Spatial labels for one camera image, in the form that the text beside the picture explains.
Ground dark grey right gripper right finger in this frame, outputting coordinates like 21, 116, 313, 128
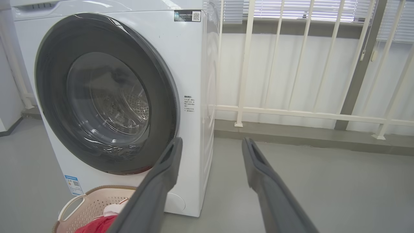
242, 138, 321, 233

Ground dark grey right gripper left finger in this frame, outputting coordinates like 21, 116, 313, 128
107, 137, 183, 233

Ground red and white garment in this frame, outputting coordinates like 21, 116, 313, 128
74, 198, 130, 233

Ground dark grey washing machine door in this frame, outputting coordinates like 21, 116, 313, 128
35, 13, 180, 176

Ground cream perforated laundry basket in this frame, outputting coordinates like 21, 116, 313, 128
52, 185, 138, 233

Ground white front-load washing machine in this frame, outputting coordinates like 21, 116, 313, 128
10, 0, 221, 218

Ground blue energy label sticker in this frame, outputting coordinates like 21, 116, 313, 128
64, 175, 84, 196

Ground white metal railing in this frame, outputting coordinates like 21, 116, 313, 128
207, 0, 414, 140

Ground black QR code sticker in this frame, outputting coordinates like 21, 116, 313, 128
174, 10, 202, 22

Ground white window blinds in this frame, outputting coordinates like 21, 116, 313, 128
204, 0, 414, 43

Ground grey window frame post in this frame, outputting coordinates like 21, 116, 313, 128
334, 0, 389, 131

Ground white wall pipe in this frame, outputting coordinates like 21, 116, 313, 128
0, 13, 35, 110

